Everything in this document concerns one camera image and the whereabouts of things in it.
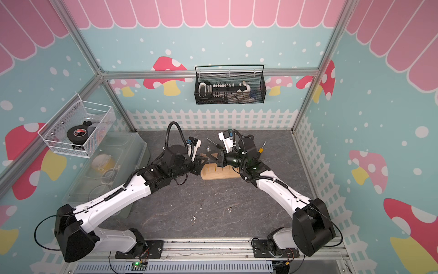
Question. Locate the socket set in holder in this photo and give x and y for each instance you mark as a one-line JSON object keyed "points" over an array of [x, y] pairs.
{"points": [[222, 93]]}

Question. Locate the black tape roll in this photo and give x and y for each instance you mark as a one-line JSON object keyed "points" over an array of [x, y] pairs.
{"points": [[78, 135]]}

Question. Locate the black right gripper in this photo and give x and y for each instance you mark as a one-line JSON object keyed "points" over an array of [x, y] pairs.
{"points": [[225, 155]]}

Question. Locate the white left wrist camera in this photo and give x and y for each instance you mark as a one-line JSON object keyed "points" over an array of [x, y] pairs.
{"points": [[193, 145]]}

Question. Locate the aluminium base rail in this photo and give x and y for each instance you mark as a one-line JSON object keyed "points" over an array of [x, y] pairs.
{"points": [[216, 256]]}

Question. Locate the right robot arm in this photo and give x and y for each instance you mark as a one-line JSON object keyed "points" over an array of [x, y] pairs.
{"points": [[312, 228]]}

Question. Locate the yellow black nut driver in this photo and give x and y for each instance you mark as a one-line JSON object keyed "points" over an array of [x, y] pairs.
{"points": [[262, 148]]}

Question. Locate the orange black nut driver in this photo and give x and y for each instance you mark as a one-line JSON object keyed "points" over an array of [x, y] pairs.
{"points": [[214, 143]]}

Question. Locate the green lit circuit board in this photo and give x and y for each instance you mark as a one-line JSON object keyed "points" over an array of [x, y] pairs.
{"points": [[139, 266]]}

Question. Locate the clear plastic storage box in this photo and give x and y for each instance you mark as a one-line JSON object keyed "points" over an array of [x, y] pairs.
{"points": [[129, 151]]}

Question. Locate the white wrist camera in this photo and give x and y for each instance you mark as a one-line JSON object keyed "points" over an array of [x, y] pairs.
{"points": [[228, 139], [193, 145]]}

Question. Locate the wooden jewelry display stand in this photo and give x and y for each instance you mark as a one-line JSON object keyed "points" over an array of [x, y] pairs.
{"points": [[215, 173]]}

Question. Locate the white wire wall basket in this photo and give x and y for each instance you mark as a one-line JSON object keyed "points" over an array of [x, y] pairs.
{"points": [[98, 117]]}

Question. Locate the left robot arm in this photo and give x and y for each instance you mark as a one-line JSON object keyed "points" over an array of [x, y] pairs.
{"points": [[77, 228]]}

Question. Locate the black mesh wall basket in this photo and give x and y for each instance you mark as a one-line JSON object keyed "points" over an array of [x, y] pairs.
{"points": [[253, 75]]}

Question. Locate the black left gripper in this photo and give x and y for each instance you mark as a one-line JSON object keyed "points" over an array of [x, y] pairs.
{"points": [[198, 165]]}

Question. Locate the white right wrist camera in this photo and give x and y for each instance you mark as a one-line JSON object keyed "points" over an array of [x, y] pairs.
{"points": [[228, 139]]}

